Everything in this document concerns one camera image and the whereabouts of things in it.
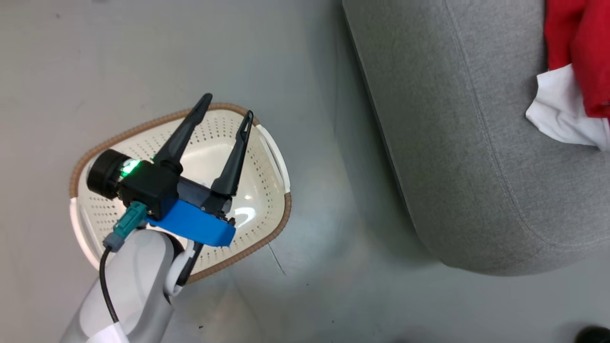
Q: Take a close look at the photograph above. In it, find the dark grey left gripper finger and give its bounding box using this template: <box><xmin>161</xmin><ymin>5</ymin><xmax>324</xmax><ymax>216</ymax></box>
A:
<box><xmin>211</xmin><ymin>110</ymin><xmax>254</xmax><ymax>197</ymax></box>
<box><xmin>152</xmin><ymin>93</ymin><xmax>214</xmax><ymax>174</ymax></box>

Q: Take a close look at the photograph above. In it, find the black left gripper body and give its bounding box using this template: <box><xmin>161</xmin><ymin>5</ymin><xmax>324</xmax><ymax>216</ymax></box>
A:
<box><xmin>86</xmin><ymin>149</ymin><xmax>234</xmax><ymax>221</ymax></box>

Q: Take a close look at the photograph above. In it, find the white garment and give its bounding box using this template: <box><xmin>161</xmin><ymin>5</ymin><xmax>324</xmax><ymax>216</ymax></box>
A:
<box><xmin>526</xmin><ymin>64</ymin><xmax>610</xmax><ymax>152</ymax></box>

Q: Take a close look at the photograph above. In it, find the red knit sweater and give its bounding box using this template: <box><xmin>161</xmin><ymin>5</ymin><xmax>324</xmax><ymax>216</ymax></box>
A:
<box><xmin>544</xmin><ymin>0</ymin><xmax>610</xmax><ymax>119</ymax></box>

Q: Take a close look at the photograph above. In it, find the cream perforated laundry basket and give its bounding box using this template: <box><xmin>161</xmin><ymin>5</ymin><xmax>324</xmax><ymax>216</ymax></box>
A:
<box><xmin>69</xmin><ymin>102</ymin><xmax>292</xmax><ymax>286</ymax></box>

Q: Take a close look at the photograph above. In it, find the grey fabric sofa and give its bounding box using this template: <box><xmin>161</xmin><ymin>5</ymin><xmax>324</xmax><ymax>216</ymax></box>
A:
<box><xmin>342</xmin><ymin>0</ymin><xmax>610</xmax><ymax>277</ymax></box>

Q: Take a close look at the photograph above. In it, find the black rounded object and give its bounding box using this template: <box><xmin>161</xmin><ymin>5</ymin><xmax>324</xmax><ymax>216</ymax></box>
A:
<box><xmin>574</xmin><ymin>325</ymin><xmax>610</xmax><ymax>343</ymax></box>

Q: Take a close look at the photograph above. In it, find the black cable with teal plug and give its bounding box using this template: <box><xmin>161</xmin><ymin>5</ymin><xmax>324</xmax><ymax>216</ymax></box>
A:
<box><xmin>99</xmin><ymin>201</ymin><xmax>148</xmax><ymax>324</ymax></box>

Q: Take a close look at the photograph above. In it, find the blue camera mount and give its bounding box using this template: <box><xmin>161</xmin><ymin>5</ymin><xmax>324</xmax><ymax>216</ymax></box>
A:
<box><xmin>148</xmin><ymin>199</ymin><xmax>236</xmax><ymax>247</ymax></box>

